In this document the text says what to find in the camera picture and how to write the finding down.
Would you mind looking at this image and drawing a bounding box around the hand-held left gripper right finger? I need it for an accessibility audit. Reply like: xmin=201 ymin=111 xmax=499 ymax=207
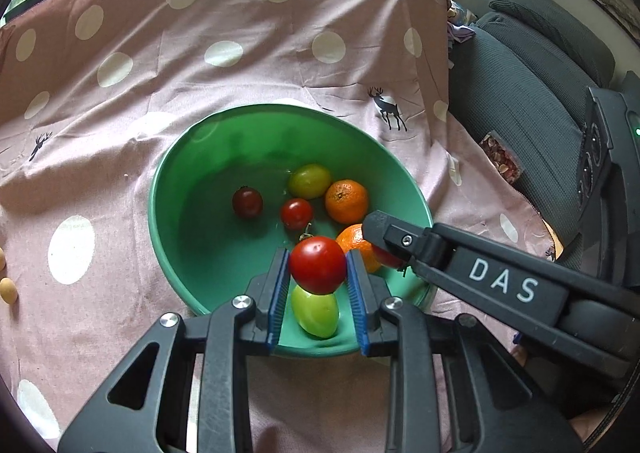
xmin=346 ymin=249 xmax=586 ymax=453

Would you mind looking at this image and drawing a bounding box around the large orange mandarin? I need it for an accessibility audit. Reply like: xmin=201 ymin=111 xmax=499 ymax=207
xmin=335 ymin=223 xmax=383 ymax=275

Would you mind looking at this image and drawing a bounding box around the green bowl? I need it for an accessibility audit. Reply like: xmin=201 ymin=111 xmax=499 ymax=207
xmin=147 ymin=103 xmax=435 ymax=359

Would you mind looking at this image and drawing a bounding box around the red cherry tomato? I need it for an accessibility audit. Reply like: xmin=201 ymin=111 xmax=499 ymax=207
xmin=289 ymin=236 xmax=348 ymax=295
xmin=372 ymin=245 xmax=408 ymax=270
xmin=232 ymin=186 xmax=264 ymax=219
xmin=280 ymin=198 xmax=315 ymax=231

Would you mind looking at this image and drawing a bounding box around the green jujube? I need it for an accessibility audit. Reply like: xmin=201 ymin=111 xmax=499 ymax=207
xmin=287 ymin=164 xmax=333 ymax=199
xmin=291 ymin=284 xmax=341 ymax=339

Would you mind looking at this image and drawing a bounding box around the patterned purple cloth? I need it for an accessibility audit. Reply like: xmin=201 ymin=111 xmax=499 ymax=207
xmin=444 ymin=0 xmax=478 ymax=45

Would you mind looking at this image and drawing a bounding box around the pink polka dot blanket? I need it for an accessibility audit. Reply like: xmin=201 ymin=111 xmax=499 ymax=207
xmin=0 ymin=0 xmax=563 ymax=453

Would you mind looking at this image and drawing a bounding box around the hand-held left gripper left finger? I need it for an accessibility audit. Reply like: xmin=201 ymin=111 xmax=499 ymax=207
xmin=57 ymin=248 xmax=292 ymax=453

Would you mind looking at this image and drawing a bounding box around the grey sofa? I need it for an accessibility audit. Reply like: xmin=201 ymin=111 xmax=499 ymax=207
xmin=447 ymin=0 xmax=616 ymax=254

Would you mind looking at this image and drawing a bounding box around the snack packet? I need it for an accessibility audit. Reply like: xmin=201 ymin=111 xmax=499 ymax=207
xmin=480 ymin=130 xmax=523 ymax=185

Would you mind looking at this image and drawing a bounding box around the small orange mandarin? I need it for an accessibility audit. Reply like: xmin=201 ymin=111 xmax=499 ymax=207
xmin=324 ymin=180 xmax=370 ymax=225

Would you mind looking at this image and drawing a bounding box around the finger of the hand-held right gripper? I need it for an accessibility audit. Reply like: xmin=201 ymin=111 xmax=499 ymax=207
xmin=362 ymin=210 xmax=456 ymax=285

